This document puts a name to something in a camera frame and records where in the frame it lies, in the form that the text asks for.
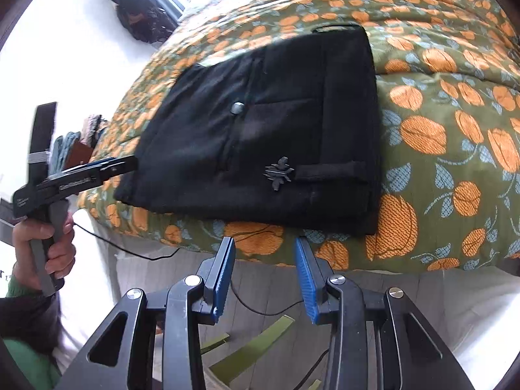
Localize blue-grey knitted cloth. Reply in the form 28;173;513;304
51;130;84;170

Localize person's left forearm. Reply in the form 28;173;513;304
3;274;45;300

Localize person's left hand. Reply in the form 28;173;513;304
12;210;77;291

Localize olive green frame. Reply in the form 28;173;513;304
200;315;322;390

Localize black bag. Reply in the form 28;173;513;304
99;0;180;44

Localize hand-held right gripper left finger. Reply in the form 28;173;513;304
55;236;237;390

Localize black pants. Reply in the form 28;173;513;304
114;23;383;237

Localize person's dark hair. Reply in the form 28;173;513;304
0;292;62;363

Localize black cable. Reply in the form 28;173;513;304
229;281;331;390
72;223;180;262

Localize orange and green printed blanket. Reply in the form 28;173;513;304
77;0;520;273

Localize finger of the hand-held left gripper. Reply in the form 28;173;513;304
75;155;139;180

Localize person's green top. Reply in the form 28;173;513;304
0;335;62;390

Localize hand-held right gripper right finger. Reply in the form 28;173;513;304
294;236;476;390

